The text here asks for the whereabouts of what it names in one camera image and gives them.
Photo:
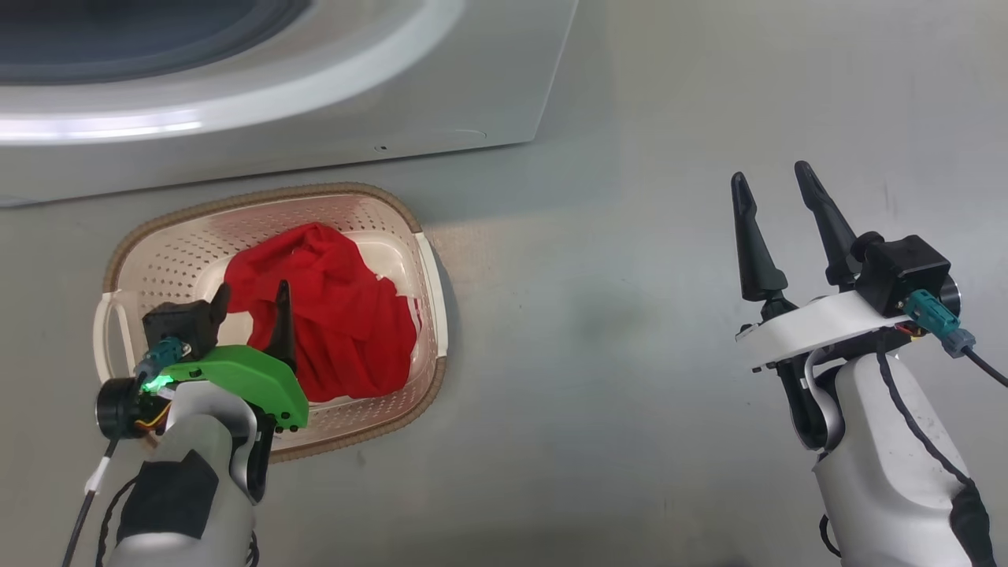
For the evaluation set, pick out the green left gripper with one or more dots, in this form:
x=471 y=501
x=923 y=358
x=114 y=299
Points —
x=252 y=374

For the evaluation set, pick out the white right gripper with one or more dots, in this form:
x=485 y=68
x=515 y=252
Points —
x=819 y=327

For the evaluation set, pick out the red garment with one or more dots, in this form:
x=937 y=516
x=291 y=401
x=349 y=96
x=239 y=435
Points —
x=346 y=315

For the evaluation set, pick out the cream perforated laundry basket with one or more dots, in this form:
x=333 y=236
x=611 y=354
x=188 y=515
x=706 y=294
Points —
x=181 y=252

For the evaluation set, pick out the white washing machine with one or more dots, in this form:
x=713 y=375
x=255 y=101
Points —
x=441 y=79

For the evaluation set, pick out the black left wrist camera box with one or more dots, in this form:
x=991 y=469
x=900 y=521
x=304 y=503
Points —
x=179 y=324

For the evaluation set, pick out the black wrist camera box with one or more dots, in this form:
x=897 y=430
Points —
x=902 y=268
x=179 y=324

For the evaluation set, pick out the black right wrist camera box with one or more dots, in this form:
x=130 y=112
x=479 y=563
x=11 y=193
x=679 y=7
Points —
x=902 y=268

